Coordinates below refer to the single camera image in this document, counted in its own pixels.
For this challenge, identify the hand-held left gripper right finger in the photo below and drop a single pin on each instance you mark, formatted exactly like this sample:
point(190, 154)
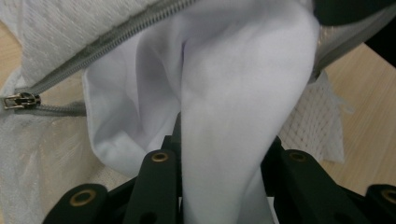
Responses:
point(308, 189)

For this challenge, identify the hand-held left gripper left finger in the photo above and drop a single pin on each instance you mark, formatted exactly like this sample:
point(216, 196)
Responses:
point(155, 189)

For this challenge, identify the white garment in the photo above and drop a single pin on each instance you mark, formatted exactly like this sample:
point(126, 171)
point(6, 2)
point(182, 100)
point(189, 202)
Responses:
point(236, 102)

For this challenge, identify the white mesh laundry bag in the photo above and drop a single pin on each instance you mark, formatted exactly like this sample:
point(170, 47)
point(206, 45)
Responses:
point(62, 40)

